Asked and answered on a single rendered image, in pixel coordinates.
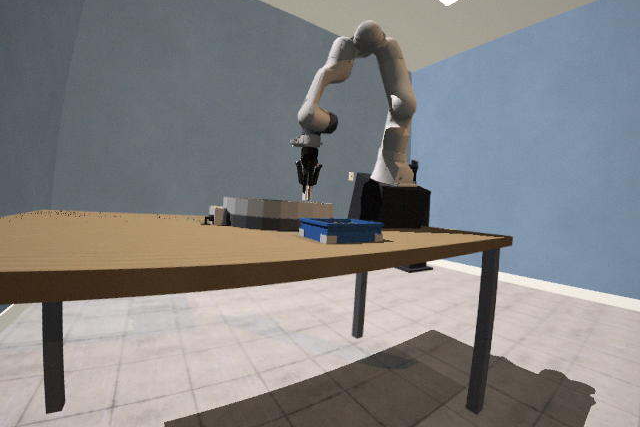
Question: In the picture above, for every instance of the blue plastic crate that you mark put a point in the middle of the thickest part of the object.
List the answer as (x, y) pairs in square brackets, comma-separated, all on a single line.
[(326, 231)]

